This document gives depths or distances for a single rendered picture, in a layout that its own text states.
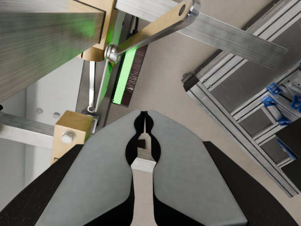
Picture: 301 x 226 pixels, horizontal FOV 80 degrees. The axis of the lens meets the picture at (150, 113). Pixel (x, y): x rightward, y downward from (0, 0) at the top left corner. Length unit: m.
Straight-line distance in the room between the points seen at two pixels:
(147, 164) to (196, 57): 0.91
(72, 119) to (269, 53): 0.32
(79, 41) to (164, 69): 1.01
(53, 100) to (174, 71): 0.77
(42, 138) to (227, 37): 0.33
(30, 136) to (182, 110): 1.05
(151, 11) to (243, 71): 0.85
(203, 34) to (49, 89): 0.46
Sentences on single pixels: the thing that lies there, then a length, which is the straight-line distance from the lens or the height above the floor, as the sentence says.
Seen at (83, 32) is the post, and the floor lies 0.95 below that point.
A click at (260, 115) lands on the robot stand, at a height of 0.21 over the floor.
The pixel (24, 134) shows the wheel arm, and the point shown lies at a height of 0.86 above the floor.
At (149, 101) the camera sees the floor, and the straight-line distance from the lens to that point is 1.23.
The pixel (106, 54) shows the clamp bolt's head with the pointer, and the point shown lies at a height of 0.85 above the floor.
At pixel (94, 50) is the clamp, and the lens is 0.26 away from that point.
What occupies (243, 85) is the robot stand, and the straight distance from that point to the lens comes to 1.09.
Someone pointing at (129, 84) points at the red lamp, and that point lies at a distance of 0.44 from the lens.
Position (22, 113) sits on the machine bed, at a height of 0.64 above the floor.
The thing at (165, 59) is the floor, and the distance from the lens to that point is 1.15.
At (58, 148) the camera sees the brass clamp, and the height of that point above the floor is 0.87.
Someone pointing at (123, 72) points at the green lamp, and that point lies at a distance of 0.43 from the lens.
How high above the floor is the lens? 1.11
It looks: 61 degrees down
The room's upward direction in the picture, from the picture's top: 178 degrees clockwise
